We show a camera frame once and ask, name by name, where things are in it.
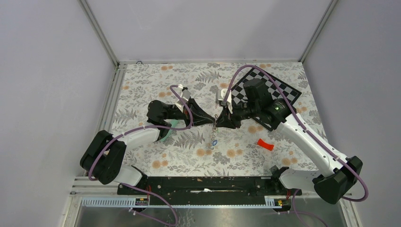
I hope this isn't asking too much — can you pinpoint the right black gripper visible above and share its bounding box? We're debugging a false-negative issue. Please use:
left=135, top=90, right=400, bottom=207
left=216, top=99, right=260, bottom=130

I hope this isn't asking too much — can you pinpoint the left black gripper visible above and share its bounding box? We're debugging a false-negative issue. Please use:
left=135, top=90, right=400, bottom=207
left=164, top=96, right=215, bottom=129

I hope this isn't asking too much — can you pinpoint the metal key holder plate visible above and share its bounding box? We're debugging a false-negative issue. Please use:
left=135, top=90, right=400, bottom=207
left=208, top=124, right=218, bottom=150

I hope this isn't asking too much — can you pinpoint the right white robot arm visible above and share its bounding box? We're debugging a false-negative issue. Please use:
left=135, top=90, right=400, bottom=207
left=216, top=79, right=363, bottom=204

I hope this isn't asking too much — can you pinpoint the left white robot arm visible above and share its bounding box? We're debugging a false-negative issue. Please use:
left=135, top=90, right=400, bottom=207
left=80, top=98, right=215, bottom=194

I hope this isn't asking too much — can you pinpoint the mint green plastic stick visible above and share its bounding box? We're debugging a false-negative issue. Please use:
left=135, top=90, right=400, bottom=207
left=160, top=120, right=179, bottom=142

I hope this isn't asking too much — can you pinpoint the black white checkerboard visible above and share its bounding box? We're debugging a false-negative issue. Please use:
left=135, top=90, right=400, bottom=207
left=230, top=66, right=305, bottom=131

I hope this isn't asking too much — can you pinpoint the floral patterned table mat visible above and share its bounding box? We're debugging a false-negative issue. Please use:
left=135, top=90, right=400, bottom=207
left=111, top=63, right=316, bottom=176

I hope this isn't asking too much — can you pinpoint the red curved plastic piece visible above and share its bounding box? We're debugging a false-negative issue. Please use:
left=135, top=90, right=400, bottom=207
left=257, top=139, right=274, bottom=151

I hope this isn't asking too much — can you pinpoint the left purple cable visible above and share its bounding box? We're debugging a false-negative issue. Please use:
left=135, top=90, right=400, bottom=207
left=87, top=84, right=194, bottom=227

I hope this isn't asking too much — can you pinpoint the purple cable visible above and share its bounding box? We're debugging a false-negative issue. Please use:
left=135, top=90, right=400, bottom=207
left=222, top=64, right=369, bottom=227
left=87, top=84, right=194, bottom=227

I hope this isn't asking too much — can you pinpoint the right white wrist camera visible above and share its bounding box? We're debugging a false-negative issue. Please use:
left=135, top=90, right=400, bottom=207
left=216, top=88, right=233, bottom=114

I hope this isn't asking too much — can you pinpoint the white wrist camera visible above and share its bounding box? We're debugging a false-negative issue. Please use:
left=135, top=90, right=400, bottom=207
left=175, top=84, right=191, bottom=112
left=216, top=88, right=233, bottom=114

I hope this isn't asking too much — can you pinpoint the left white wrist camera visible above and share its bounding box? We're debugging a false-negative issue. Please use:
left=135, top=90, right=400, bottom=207
left=175, top=84, right=191, bottom=112

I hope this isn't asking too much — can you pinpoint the white slotted cable duct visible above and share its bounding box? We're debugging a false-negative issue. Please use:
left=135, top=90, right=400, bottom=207
left=81, top=196, right=283, bottom=209

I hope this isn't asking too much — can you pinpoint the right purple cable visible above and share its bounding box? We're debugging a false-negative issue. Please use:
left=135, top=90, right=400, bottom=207
left=222, top=64, right=369, bottom=227

